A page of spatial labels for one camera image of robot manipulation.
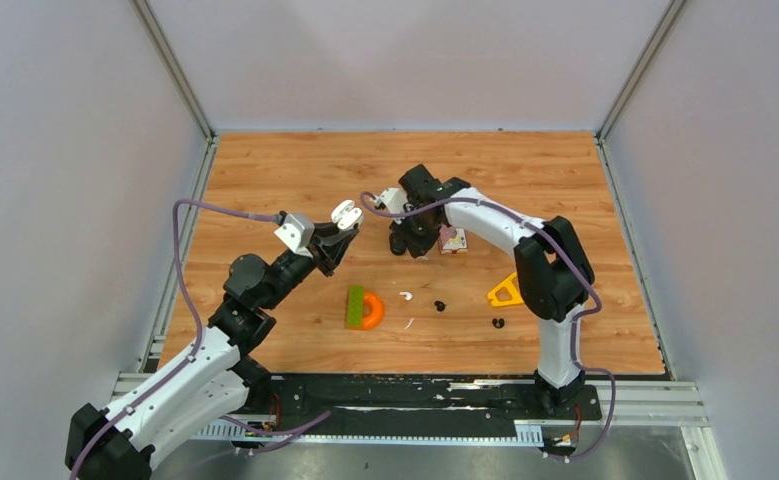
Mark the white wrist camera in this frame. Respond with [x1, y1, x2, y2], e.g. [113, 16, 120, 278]
[274, 213, 315, 257]
[374, 187, 408, 214]

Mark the slotted cable duct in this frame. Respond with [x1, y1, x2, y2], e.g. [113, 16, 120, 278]
[172, 415, 545, 447]

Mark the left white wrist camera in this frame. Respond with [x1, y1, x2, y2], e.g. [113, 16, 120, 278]
[274, 213, 315, 257]

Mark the yellow triangle block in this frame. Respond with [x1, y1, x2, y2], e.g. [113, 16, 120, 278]
[486, 272, 524, 308]

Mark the orange half ring block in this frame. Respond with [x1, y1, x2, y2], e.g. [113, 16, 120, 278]
[361, 291, 385, 330]

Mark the black earbud case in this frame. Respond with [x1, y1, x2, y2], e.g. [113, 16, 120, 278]
[389, 233, 407, 256]

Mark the playing card box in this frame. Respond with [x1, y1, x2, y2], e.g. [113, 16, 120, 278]
[439, 226, 468, 255]

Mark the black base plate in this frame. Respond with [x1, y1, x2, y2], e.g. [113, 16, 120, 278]
[233, 373, 602, 439]

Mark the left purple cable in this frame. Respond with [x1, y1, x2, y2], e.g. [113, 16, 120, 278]
[67, 199, 284, 480]

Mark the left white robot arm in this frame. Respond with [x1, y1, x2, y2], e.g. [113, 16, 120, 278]
[65, 214, 361, 479]

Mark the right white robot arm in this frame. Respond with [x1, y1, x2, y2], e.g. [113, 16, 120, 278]
[373, 165, 596, 418]

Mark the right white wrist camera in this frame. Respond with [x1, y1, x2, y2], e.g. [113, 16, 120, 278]
[374, 187, 408, 214]

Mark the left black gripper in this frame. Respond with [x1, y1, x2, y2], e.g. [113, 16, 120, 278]
[261, 219, 360, 311]

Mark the white earbud charging case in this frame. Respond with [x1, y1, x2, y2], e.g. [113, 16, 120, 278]
[331, 199, 363, 231]

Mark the green toy brick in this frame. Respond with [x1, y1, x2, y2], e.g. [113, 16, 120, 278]
[345, 285, 365, 330]

